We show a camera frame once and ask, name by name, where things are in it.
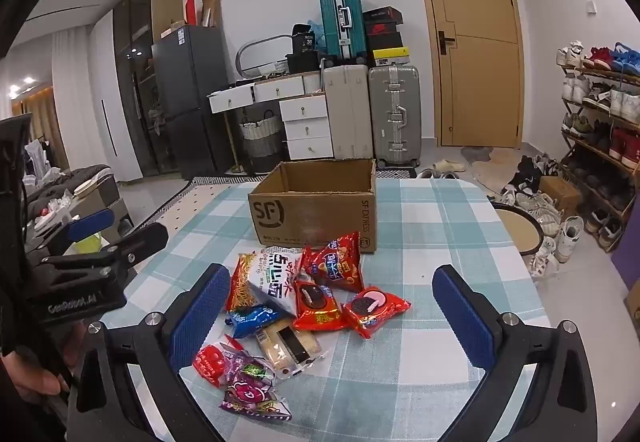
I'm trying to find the round beige stool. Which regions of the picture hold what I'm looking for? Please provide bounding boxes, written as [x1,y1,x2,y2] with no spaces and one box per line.
[492,202,546,257]

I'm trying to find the red pink-cream cookie packet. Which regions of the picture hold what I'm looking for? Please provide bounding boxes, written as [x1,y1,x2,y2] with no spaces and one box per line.
[342,286,412,340]

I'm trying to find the dark glass cabinet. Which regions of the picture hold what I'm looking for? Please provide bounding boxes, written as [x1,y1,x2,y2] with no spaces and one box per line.
[112,0,183,180]

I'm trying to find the purple candy packet green label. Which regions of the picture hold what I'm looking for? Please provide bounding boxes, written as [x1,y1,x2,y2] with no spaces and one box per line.
[220,347,276,388]

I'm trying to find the dark grey refrigerator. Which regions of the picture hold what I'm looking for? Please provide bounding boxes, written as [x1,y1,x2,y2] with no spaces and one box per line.
[151,24,236,180]

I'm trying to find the clear cake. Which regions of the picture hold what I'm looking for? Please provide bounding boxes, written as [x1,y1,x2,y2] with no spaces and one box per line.
[255,319,326,380]

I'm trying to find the beige suitcase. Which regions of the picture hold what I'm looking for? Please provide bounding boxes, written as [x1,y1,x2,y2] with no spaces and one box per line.
[322,64,373,163]

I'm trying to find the pile of sneakers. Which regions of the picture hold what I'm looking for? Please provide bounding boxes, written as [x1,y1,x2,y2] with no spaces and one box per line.
[500,154,586,277]

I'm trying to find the white curtain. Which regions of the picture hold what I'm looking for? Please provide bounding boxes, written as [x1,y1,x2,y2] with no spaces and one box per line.
[50,29,96,173]

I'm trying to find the teal suitcase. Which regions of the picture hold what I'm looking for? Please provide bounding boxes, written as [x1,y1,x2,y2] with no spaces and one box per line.
[318,0,368,62]

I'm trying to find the flat cardboard piece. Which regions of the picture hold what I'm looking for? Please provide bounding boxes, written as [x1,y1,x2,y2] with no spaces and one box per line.
[201,0,222,28]

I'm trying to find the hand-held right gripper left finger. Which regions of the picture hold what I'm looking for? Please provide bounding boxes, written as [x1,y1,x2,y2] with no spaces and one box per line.
[67,263,232,442]

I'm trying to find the red chocolate cookie packet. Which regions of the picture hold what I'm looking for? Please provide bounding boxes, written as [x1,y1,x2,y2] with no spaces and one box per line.
[292,279,348,333]

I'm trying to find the red chips bag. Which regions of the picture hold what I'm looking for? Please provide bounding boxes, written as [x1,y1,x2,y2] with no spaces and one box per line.
[304,231,362,293]

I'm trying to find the woven laundry basket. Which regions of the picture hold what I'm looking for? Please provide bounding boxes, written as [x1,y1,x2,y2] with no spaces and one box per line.
[239,114,285,173]

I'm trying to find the blue cookie packet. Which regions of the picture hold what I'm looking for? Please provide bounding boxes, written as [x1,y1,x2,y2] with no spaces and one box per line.
[225,303,286,339]

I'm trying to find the silver suitcase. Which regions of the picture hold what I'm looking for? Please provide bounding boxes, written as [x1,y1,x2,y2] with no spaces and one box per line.
[368,66,422,169]

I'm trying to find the yellow and black shoe box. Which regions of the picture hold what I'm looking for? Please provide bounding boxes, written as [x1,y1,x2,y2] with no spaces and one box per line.
[372,46,412,68]

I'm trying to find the shoe rack with shoes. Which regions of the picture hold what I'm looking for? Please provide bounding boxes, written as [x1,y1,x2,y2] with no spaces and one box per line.
[556,40,640,247]

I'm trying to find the person's left hand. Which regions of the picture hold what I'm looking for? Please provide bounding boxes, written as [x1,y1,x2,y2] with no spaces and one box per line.
[2,356,72,403]

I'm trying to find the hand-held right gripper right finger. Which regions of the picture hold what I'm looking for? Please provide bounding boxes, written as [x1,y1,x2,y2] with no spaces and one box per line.
[432,264,598,442]

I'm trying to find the red round candy packet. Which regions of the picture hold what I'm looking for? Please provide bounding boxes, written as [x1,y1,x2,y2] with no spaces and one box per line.
[192,343,236,388]

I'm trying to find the hanging clothes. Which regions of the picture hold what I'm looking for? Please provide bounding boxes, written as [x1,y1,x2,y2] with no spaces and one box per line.
[22,137,66,183]

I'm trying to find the wooden door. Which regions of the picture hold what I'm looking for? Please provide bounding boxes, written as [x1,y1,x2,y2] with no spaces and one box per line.
[409,0,526,149]

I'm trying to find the white wardrobe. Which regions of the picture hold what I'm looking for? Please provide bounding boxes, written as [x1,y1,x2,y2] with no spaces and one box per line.
[90,9,143,183]

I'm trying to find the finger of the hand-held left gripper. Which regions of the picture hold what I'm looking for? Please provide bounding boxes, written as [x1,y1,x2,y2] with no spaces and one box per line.
[42,223,169,280]
[30,208,115,255]

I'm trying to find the black storage box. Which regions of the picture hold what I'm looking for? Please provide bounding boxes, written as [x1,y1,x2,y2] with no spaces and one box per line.
[286,52,323,73]

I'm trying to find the blue plastic bag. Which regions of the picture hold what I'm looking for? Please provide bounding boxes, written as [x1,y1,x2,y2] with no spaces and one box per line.
[306,19,326,50]

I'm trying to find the brown cardboard box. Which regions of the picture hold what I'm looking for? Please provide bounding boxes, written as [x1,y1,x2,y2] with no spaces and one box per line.
[248,159,377,253]

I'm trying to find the wooden shoe rack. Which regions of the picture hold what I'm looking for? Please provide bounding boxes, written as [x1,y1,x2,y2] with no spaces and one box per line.
[557,54,640,253]

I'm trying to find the small cardboard box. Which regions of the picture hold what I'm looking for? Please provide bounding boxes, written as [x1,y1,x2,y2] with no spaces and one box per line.
[539,176,583,217]

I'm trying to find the flat labelled carton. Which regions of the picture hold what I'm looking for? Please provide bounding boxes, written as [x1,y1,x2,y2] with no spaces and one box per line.
[160,19,187,40]

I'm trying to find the noodle stick snack packet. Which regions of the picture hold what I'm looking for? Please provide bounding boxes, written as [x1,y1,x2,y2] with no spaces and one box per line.
[226,252,273,313]

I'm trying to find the white black-print snack packet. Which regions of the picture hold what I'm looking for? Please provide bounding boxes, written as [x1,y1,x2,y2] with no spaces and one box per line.
[250,247,306,317]

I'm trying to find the black paper bag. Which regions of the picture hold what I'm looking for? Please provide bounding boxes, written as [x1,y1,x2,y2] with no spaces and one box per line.
[291,24,321,56]

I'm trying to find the white desk with drawers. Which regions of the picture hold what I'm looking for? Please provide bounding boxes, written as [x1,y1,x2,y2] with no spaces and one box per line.
[207,72,335,161]

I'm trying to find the oval metal-frame mirror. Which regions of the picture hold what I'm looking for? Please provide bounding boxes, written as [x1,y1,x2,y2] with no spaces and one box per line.
[236,36,296,80]

